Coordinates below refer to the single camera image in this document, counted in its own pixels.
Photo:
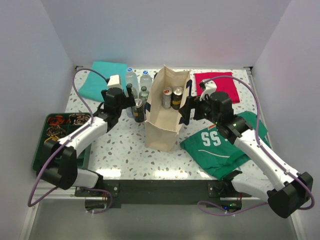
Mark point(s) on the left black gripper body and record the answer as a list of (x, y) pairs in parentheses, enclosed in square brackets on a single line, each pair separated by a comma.
[(126, 101)]

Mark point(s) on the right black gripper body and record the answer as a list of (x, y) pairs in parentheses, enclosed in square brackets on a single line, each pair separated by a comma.
[(202, 108)]

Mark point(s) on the green glass bottle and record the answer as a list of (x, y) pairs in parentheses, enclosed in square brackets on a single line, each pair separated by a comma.
[(143, 94)]

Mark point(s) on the silver can red tab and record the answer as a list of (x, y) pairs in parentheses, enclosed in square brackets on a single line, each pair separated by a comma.
[(167, 97)]

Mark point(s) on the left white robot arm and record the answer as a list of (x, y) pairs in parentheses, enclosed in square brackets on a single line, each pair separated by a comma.
[(59, 158)]

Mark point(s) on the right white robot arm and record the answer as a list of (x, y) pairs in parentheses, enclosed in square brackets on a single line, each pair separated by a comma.
[(290, 190)]

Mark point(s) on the clear water bottle blue cap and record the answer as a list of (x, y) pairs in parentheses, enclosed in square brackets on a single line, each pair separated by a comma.
[(131, 78)]

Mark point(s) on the red folded cloth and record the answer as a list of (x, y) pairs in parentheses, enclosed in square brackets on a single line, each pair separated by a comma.
[(226, 85)]

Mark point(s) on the teal folded towel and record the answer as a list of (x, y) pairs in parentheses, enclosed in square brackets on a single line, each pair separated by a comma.
[(94, 84)]

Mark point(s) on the green jersey shirt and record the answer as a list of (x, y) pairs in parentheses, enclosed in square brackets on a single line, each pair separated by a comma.
[(214, 154)]

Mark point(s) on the brown rubber band pile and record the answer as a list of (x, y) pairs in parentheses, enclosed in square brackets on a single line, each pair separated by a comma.
[(78, 119)]

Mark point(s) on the orange rubber band pile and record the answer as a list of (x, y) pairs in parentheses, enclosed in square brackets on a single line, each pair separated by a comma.
[(56, 120)]

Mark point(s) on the green compartment tray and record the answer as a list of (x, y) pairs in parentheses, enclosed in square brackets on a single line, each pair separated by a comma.
[(44, 138)]

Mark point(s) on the tan rubber band pile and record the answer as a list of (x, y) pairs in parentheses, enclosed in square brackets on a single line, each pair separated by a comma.
[(55, 131)]

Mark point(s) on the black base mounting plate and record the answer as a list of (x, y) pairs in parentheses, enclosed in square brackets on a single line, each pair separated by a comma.
[(161, 192)]

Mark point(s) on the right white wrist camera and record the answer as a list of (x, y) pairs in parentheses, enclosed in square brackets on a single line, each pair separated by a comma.
[(208, 87)]

